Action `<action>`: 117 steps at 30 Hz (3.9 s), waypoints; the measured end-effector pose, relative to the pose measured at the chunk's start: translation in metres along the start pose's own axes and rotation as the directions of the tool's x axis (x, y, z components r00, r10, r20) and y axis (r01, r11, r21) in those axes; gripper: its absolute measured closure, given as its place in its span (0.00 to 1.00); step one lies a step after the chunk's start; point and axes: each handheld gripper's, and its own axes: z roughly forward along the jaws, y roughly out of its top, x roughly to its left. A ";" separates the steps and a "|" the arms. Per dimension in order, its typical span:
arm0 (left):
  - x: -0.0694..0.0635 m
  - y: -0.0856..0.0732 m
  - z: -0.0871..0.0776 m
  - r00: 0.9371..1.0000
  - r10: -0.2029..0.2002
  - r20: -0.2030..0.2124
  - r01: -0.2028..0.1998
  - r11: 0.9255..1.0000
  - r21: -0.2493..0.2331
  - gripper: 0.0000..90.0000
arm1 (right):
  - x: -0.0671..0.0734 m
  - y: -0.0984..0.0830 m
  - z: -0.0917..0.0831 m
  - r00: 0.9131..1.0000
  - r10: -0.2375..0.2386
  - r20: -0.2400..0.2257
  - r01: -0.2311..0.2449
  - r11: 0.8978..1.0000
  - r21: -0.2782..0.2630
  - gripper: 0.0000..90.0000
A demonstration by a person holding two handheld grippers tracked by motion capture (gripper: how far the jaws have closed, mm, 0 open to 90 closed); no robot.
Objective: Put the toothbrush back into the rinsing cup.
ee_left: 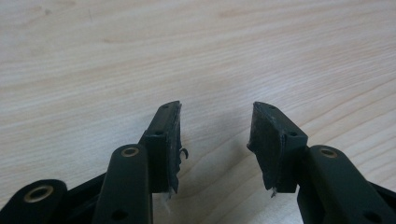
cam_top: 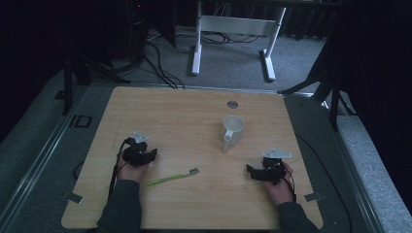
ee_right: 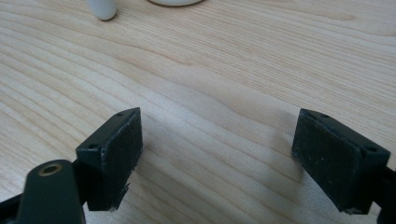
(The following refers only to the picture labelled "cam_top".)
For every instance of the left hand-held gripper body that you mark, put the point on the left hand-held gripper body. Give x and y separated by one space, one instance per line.
137 155

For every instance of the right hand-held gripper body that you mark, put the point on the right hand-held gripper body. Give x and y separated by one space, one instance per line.
273 170

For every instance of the green toothbrush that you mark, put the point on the green toothbrush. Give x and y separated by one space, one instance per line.
171 177

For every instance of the white cup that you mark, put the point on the white cup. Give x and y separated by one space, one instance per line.
238 136

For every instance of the person's left hand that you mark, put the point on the person's left hand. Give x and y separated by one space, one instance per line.
132 173

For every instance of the person's right hand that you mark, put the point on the person's right hand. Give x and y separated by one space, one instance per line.
280 192

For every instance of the grey tape strip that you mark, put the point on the grey tape strip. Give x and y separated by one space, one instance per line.
74 197
313 196

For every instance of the round grey table grommet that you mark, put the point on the round grey table grommet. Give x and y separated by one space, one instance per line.
232 104

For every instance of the black metal stand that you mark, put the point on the black metal stand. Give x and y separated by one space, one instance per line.
67 84
334 103

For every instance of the dark computer tower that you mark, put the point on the dark computer tower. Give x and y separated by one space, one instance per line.
137 29

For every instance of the black square frame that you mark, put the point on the black square frame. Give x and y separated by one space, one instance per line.
77 121

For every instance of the white metal desk frame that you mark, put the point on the white metal desk frame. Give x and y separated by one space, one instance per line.
238 25

